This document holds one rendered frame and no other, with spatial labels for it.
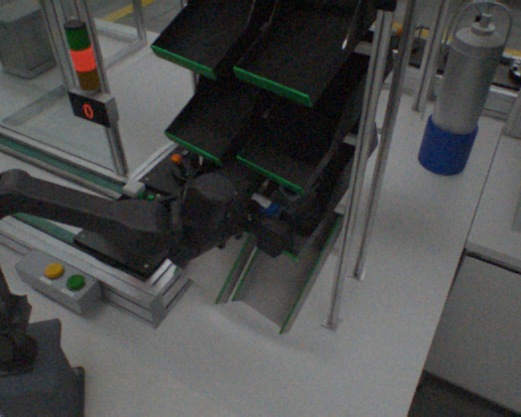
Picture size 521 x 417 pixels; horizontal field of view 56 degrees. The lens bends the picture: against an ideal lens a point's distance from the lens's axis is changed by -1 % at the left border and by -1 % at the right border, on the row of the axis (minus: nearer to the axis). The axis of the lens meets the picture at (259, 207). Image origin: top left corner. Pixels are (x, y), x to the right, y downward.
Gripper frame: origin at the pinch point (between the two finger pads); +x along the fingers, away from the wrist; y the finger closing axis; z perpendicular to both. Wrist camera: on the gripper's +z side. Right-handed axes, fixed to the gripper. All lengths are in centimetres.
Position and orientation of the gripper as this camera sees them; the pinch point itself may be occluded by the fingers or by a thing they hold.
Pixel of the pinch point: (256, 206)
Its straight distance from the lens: 84.1
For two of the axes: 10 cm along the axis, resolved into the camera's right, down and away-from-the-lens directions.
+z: 2.0, -8.3, -5.2
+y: -7.7, -4.6, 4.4
